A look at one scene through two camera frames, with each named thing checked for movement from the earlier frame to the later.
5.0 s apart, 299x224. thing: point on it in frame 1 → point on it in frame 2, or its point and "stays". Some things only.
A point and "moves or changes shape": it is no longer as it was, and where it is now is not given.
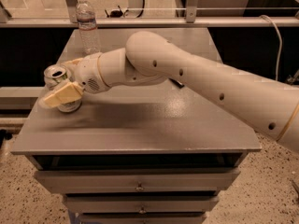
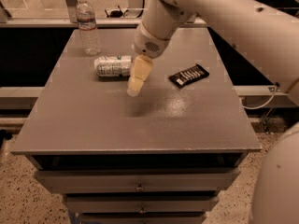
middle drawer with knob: x=184 y=203 stays
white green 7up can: x=57 y=75 moves or changes shape
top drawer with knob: x=138 y=181 stays
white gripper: x=88 y=73 → x=148 y=46
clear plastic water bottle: x=88 y=26 stays
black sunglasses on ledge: x=117 y=13 stays
